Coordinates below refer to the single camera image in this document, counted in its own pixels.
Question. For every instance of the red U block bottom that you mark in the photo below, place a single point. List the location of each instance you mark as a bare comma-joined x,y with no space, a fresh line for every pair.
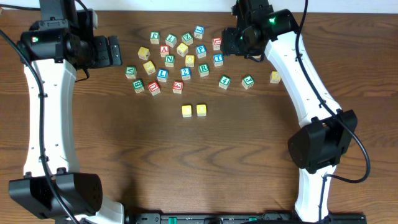
154,88

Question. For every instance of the blue l block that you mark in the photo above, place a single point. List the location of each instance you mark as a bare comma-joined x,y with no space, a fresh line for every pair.
199,32
162,75

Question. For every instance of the yellow K block left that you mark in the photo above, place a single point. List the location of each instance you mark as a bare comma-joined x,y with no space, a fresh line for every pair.
143,53

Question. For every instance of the yellow C block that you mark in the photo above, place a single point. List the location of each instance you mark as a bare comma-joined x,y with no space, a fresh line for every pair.
186,111

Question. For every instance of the green R block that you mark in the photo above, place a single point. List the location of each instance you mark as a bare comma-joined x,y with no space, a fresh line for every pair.
203,70

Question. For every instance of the red A block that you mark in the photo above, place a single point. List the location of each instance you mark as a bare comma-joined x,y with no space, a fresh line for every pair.
164,50

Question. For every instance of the blue P block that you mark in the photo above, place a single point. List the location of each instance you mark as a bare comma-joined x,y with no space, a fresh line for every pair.
201,51

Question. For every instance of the green j block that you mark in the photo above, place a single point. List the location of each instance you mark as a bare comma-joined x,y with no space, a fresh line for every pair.
247,82
155,37

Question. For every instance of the red U block top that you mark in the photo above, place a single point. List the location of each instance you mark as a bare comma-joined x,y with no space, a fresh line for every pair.
216,43

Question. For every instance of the yellow O block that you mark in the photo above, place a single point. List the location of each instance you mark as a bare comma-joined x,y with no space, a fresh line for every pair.
190,61

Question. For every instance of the green B block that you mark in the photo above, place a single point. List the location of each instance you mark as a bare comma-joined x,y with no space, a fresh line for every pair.
138,86

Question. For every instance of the green Z block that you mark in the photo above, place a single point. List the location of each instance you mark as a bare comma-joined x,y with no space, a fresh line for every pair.
187,38

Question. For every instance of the red u block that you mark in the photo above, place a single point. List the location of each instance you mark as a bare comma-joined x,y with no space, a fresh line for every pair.
154,88
216,43

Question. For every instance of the blue 2 block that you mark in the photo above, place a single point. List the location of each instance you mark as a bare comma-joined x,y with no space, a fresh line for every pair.
185,73

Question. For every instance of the blue L block top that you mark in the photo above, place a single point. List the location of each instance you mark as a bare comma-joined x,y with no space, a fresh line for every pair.
199,32

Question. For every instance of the green J block right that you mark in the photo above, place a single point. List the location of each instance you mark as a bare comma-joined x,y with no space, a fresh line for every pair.
247,82

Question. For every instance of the green N block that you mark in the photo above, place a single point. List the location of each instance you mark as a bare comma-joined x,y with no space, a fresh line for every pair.
169,60

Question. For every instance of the blue T block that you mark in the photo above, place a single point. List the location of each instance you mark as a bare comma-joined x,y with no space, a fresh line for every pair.
218,60

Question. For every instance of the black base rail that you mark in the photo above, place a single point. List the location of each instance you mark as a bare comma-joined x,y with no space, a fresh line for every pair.
270,217

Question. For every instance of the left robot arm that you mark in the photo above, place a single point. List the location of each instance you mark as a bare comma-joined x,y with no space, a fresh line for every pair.
61,43

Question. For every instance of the green V block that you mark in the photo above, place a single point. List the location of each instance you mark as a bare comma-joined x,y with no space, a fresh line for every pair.
131,72

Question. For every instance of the yellow G block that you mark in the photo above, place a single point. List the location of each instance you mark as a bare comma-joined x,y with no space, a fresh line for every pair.
275,77

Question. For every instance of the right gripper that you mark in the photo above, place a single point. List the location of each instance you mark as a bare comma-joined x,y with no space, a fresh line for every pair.
229,42

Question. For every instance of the yellow O block moved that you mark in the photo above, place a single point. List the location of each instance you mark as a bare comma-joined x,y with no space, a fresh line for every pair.
201,110

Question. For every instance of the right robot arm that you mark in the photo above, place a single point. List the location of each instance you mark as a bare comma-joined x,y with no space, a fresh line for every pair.
316,149

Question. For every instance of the yellow plain block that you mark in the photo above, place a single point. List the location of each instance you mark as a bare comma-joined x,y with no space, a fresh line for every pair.
182,49

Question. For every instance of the yellow S block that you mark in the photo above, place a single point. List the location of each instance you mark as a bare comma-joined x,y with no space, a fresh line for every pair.
149,67

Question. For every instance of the green J block top left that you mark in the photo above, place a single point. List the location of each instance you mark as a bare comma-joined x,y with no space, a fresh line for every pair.
155,37

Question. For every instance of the green 7 block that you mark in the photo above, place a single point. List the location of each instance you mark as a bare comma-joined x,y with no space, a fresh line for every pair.
171,40

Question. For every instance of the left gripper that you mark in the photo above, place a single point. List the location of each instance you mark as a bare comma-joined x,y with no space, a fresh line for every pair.
114,50

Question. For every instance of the green 4 block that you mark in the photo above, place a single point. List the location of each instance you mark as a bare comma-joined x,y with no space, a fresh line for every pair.
224,82

